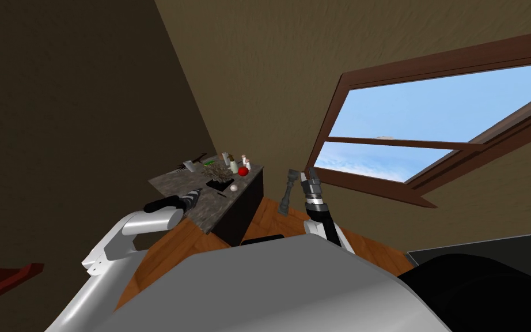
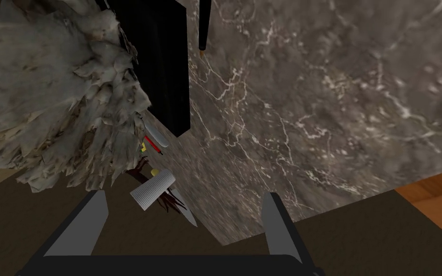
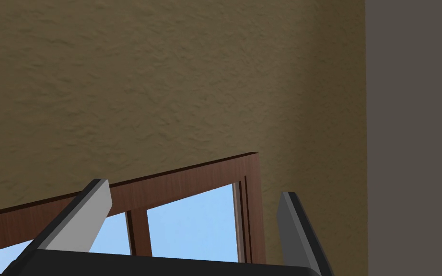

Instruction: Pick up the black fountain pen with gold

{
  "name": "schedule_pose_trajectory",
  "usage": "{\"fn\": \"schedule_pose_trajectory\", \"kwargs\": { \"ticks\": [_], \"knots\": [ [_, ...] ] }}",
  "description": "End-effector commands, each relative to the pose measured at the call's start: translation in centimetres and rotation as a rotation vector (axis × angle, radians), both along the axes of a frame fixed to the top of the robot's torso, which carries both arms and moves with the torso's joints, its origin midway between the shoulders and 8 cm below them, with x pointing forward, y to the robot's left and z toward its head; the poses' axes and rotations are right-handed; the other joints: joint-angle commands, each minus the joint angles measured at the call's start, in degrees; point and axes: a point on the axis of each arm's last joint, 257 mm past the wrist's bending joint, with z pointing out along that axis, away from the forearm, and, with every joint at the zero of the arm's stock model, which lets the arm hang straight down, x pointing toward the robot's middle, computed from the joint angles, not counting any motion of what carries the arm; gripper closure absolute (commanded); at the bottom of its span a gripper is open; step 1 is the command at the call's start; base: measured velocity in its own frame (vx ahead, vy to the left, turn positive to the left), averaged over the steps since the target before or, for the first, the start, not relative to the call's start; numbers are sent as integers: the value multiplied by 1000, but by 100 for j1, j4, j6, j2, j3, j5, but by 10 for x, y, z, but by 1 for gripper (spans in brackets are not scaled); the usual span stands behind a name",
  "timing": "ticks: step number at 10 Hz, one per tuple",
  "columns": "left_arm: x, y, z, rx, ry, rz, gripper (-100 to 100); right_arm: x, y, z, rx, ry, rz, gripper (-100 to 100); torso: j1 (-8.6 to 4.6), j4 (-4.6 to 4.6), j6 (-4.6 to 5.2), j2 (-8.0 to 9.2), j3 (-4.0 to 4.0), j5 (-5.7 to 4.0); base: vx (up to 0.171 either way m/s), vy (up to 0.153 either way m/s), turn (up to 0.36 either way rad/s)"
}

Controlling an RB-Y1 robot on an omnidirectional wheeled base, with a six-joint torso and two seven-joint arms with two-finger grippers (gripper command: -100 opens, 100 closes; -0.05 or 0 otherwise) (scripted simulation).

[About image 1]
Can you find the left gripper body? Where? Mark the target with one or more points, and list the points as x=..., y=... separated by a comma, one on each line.
x=193, y=197

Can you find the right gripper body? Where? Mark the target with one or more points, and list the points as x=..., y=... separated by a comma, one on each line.
x=312, y=187

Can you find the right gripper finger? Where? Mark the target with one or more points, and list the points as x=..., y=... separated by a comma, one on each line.
x=303, y=177
x=313, y=174

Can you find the dark grey pepper mill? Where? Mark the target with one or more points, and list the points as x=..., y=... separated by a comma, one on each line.
x=288, y=193

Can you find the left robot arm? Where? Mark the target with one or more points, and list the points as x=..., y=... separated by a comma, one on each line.
x=148, y=222

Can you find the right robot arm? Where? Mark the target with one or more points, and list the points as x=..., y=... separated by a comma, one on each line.
x=477, y=295

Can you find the dark stone top table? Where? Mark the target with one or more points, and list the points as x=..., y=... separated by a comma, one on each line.
x=201, y=207

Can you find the grey cup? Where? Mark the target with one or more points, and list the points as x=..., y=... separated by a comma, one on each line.
x=190, y=166

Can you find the brown bushy plant black pot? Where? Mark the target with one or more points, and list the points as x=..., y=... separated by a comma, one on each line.
x=217, y=174

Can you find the pale bottle dark cap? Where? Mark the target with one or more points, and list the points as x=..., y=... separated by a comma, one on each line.
x=233, y=165

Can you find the red apple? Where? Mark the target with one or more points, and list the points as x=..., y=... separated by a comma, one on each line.
x=243, y=171

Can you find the brown framed window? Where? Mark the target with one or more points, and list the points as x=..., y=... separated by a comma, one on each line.
x=413, y=124

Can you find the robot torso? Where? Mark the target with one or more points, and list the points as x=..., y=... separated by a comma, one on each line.
x=265, y=290

